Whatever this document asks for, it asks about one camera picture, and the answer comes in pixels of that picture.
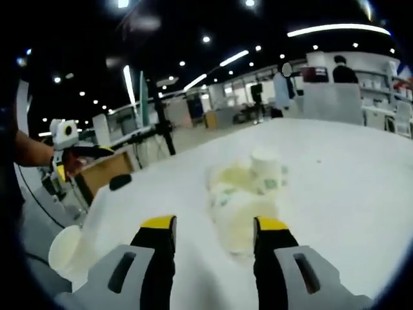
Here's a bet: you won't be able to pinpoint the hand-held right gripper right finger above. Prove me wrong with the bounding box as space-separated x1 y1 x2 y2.
253 215 374 310

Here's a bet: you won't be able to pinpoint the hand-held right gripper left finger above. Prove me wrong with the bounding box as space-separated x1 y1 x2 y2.
53 214 177 310

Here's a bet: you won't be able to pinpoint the pile of paper cups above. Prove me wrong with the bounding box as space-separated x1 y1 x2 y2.
205 147 290 259

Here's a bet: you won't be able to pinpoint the white printed paper cup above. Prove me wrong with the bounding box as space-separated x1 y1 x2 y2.
48 224 98 287

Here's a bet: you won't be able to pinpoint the person's left hand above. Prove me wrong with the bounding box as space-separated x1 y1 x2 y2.
63 152 88 178

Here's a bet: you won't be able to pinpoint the black computer mouse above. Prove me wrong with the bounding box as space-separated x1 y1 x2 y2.
108 174 133 191

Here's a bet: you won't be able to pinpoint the open laptop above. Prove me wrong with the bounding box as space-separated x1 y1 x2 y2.
111 70 159 150

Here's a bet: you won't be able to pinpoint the black tripod stand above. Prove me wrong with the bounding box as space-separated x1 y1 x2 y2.
146 79 177 156

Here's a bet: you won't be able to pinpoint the straight ceiling light strip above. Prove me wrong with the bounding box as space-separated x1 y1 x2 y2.
123 65 137 106
219 50 250 67
183 74 208 92

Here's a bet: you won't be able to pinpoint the white table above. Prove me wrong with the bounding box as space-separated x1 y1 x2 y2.
54 116 413 310

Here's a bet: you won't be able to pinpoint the dark blue cabinet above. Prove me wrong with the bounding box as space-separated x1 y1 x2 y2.
188 96 204 121

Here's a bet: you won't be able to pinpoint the small wooden cabinet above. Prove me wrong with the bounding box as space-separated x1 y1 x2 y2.
203 111 219 130

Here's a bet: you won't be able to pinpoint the round ceiling downlights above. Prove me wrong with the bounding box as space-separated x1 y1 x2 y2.
17 0 396 123

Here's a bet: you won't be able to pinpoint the black box on tripod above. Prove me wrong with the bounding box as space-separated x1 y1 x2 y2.
250 83 266 125

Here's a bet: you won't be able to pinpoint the grey partition screen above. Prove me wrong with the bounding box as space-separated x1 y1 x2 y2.
303 82 364 125

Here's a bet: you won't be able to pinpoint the white shelving unit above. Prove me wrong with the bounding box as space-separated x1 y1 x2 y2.
356 69 399 109

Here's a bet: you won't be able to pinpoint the curved ceiling light strip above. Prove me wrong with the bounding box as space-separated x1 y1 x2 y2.
287 23 391 38

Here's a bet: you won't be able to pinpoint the black cable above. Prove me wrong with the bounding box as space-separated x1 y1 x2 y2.
15 164 67 229

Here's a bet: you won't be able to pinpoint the dark wall display screen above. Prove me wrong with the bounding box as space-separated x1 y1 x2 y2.
301 66 330 83

